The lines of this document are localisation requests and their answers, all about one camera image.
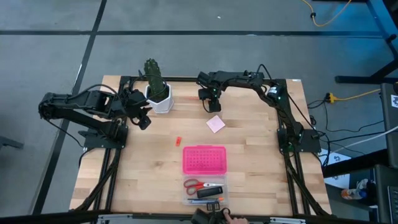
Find black hand-held device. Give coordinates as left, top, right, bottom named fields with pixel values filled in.
left=190, top=200, right=233, bottom=224

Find black computer keyboard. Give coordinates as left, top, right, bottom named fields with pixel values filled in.
left=387, top=185, right=398, bottom=223

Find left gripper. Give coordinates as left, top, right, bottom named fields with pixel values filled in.
left=120, top=88, right=154, bottom=131

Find red-handled scissors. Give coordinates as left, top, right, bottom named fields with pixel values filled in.
left=183, top=177, right=225, bottom=196

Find black computer case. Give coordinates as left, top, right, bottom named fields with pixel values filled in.
left=379, top=82, right=398, bottom=169

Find black desk leg frame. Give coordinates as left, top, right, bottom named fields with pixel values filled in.
left=312, top=0, right=398, bottom=85

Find long yellow cable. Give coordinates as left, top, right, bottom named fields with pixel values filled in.
left=300, top=0, right=354, bottom=28

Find white plant pot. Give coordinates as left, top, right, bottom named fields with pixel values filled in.
left=144, top=82, right=175, bottom=114

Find white printed paper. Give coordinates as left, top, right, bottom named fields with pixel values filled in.
left=318, top=148, right=353, bottom=190

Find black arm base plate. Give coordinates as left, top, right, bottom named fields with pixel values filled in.
left=277, top=128, right=322, bottom=154
left=78, top=124, right=129, bottom=150

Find clear pencil box pink lid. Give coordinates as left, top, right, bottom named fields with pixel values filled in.
left=180, top=144, right=229, bottom=207

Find pink sticky note pad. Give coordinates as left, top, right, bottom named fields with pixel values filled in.
left=205, top=114, right=226, bottom=134

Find black table frame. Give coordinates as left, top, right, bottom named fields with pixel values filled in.
left=68, top=74, right=333, bottom=224

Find black cable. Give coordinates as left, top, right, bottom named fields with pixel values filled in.
left=325, top=130, right=388, bottom=144
left=46, top=119, right=85, bottom=147
left=323, top=119, right=385, bottom=134

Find white cable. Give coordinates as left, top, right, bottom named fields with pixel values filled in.
left=328, top=125, right=398, bottom=154

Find yellow power strip cable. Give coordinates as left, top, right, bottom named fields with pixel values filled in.
left=336, top=88, right=382, bottom=102

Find black stapler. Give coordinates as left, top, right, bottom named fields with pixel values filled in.
left=196, top=185, right=224, bottom=200

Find green cactus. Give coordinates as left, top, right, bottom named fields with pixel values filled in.
left=143, top=57, right=169, bottom=104

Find silver aluminium bracket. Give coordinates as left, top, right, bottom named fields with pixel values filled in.
left=269, top=217, right=307, bottom=224
left=97, top=213, right=133, bottom=224

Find grey chair base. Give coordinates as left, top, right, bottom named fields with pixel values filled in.
left=0, top=135, right=25, bottom=151

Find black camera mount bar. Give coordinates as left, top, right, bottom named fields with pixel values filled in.
left=208, top=70, right=266, bottom=80

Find person's hand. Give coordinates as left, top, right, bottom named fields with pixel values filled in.
left=223, top=211, right=250, bottom=224

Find yellow power strip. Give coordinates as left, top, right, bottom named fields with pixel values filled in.
left=325, top=91, right=340, bottom=105

